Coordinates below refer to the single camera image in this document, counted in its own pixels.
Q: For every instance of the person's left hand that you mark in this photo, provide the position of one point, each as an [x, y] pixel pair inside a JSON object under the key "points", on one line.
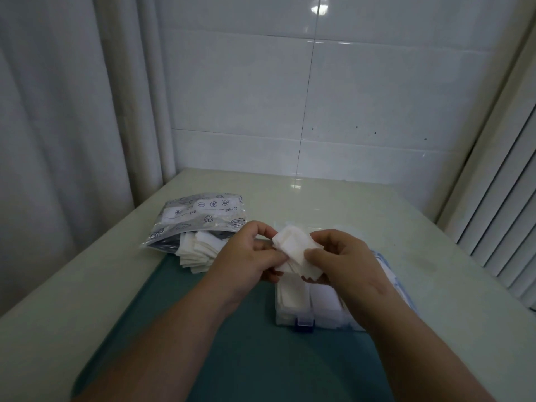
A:
{"points": [[234, 259]]}

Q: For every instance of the person's right hand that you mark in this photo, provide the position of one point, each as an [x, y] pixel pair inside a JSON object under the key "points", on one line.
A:
{"points": [[351, 263]]}

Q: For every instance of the person's left thumb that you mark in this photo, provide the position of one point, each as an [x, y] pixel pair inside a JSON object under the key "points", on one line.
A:
{"points": [[272, 257]]}

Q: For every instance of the person's right thumb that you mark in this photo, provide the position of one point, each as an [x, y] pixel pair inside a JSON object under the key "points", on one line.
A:
{"points": [[317, 257]]}

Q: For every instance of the white square cotton pad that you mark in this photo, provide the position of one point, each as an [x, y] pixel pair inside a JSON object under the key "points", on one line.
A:
{"points": [[295, 246]]}

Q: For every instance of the person's right forearm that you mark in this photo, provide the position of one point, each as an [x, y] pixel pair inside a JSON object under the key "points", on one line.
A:
{"points": [[410, 351]]}

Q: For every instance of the person's left forearm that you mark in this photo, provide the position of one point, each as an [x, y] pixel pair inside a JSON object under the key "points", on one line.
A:
{"points": [[176, 347]]}

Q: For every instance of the neat stack of white pads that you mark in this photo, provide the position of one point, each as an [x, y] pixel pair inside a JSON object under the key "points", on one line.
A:
{"points": [[328, 299], [293, 295]]}

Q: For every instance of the clear plastic storage box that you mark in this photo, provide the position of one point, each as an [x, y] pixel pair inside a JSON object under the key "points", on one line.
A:
{"points": [[293, 322]]}

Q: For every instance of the loose pile of cotton pads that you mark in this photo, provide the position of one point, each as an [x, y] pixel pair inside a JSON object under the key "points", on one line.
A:
{"points": [[197, 251]]}

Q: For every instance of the white and blue plastic packet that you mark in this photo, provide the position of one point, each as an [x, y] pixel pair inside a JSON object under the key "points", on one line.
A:
{"points": [[395, 284]]}

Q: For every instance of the grey patterned zip bag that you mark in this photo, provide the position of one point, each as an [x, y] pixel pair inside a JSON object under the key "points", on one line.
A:
{"points": [[197, 215]]}

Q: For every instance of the teal rubber mat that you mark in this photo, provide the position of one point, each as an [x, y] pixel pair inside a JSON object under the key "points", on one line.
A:
{"points": [[259, 355]]}

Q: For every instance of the white slatted blinds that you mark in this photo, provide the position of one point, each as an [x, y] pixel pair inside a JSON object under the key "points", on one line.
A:
{"points": [[498, 196]]}

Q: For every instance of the white curtain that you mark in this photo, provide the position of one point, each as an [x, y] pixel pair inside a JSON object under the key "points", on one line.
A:
{"points": [[63, 142]]}

